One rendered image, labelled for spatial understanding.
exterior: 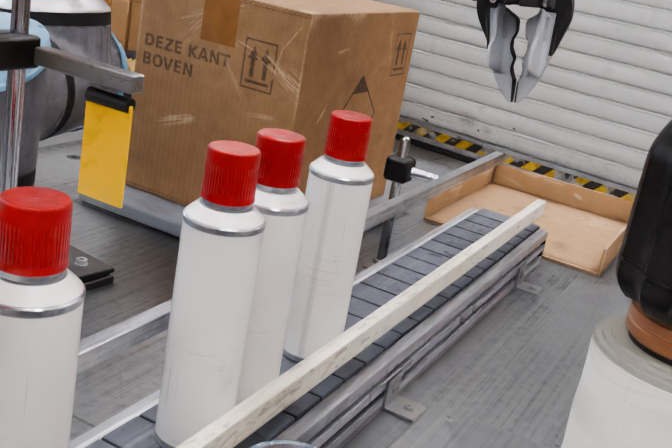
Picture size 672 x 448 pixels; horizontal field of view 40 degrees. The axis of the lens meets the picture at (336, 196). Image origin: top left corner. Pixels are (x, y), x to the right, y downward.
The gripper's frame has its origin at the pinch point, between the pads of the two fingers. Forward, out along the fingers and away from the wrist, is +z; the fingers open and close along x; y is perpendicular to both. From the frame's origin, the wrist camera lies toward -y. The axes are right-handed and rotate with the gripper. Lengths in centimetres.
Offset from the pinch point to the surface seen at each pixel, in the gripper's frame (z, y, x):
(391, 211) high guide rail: 12.8, 6.0, -10.1
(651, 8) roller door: 22, -395, -13
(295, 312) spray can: 15.2, 27.7, -10.5
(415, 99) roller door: 86, -419, -138
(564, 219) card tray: 29, -52, 0
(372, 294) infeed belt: 20.3, 10.0, -10.1
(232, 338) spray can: 10.3, 43.0, -7.9
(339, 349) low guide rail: 16.5, 29.8, -5.8
